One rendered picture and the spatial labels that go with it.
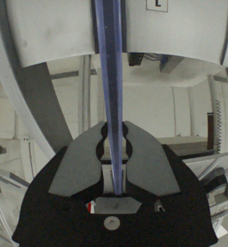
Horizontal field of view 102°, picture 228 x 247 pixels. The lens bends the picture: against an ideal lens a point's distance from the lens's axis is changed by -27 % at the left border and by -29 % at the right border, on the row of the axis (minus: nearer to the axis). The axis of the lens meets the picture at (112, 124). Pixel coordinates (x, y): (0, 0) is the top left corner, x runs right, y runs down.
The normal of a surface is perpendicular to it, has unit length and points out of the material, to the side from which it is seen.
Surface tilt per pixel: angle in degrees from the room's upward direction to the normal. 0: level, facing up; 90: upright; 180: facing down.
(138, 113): 90
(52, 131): 90
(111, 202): 135
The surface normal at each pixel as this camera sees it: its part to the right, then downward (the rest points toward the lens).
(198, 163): -0.01, 0.70
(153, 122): -0.04, -0.01
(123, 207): -0.05, -0.71
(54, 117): 1.00, -0.03
